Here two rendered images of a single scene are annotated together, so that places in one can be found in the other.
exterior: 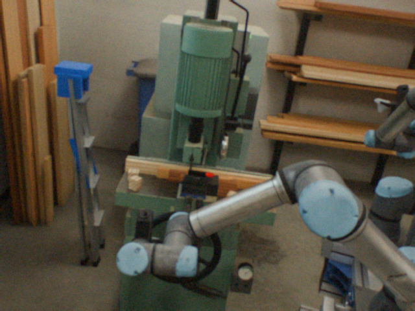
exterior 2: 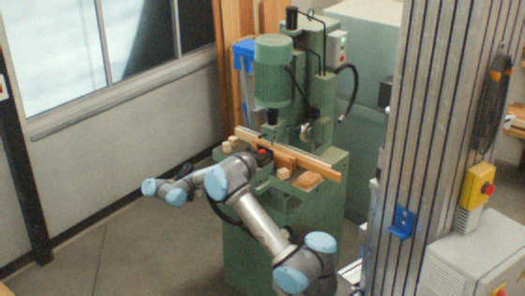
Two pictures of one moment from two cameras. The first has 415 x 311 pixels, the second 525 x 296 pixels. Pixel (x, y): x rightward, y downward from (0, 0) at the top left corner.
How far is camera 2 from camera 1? 1.63 m
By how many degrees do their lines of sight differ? 36
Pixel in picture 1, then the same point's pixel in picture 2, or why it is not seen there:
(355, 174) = not seen: outside the picture
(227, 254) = (280, 216)
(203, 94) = (263, 90)
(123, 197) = (217, 155)
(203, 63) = (261, 67)
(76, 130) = (246, 96)
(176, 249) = (170, 187)
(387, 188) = not seen: hidden behind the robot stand
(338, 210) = (215, 184)
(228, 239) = (279, 204)
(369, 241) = (240, 209)
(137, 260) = (148, 187)
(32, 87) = not seen: hidden behind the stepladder
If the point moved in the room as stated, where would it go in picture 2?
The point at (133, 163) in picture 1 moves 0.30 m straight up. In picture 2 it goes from (238, 132) to (237, 80)
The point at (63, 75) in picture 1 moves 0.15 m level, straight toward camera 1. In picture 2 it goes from (237, 52) to (227, 61)
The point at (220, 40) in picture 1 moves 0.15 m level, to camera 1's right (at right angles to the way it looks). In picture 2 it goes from (270, 52) to (298, 60)
